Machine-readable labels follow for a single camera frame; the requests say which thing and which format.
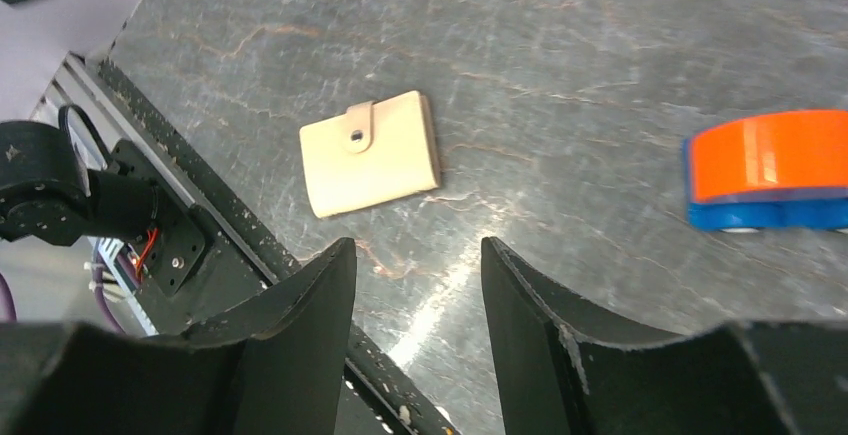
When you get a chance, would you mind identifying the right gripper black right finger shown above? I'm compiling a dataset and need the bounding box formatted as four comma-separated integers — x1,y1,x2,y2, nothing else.
481,237,847,434

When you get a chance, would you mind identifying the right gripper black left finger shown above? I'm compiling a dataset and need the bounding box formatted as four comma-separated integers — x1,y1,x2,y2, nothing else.
1,238,357,434

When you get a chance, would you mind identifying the beige leather card holder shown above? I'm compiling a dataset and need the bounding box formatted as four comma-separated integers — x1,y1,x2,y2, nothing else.
299,90,441,218

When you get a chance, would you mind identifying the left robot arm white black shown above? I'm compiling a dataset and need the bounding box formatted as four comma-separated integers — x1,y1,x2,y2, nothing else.
1,105,209,296

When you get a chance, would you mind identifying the orange blue toy car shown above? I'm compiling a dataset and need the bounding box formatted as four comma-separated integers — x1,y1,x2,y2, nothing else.
681,109,847,233

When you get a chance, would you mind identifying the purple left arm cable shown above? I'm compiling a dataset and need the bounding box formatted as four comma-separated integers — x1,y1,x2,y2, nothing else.
0,266,134,337

